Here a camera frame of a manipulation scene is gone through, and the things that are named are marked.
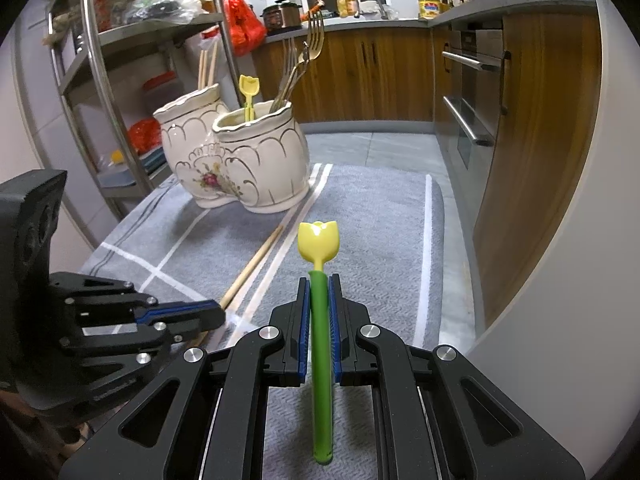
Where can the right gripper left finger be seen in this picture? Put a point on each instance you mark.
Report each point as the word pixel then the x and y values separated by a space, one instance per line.
pixel 204 416

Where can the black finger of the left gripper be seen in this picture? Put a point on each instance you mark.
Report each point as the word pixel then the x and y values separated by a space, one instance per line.
pixel 180 340

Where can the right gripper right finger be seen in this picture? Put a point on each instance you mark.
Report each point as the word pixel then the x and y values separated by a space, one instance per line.
pixel 436 416

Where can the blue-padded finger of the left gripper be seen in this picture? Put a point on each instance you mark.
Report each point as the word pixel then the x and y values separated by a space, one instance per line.
pixel 207 312

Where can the wooden chopstick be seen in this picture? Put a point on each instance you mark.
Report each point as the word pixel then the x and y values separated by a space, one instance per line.
pixel 252 267
pixel 212 64
pixel 201 69

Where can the green yellow tulip spoon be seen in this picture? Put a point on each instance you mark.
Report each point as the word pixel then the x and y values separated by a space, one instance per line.
pixel 318 243

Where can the yellow plastic tulip spoon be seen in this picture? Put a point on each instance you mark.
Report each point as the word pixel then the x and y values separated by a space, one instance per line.
pixel 249 87

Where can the silver fork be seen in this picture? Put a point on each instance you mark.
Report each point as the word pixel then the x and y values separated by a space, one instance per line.
pixel 290 62

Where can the gold fork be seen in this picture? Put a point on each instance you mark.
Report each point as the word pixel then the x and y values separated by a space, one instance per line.
pixel 312 48

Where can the chrome kitchen faucet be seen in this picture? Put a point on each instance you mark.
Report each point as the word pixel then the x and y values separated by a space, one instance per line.
pixel 370 7

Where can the person's left hand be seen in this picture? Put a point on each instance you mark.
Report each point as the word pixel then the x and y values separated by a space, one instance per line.
pixel 44 449

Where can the white floral ceramic utensil holder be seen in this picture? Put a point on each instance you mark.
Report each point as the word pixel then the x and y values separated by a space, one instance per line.
pixel 219 158

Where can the grey striped cloth mat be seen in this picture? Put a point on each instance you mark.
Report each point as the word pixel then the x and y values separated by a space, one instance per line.
pixel 205 417

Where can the red plastic bag on shelf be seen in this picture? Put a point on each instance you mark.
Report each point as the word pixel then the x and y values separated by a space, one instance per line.
pixel 144 135

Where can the red plastic bag on hook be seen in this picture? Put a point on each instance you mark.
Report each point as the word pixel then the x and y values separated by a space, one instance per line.
pixel 246 29

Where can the stainless steel shelf rack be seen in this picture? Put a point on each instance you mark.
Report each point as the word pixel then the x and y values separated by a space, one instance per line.
pixel 86 76

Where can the wooden base cabinets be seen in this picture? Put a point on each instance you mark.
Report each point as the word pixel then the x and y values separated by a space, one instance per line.
pixel 513 99

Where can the dark rice cooker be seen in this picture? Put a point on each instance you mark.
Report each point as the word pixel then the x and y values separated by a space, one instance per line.
pixel 281 16

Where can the clear plastic bag on shelf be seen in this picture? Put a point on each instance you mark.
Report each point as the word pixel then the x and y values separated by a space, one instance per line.
pixel 180 12

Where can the yellow oil bottle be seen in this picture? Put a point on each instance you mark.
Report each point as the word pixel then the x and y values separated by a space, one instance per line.
pixel 428 9

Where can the built-in oven with handles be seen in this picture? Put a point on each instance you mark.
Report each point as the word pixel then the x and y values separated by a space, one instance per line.
pixel 475 60

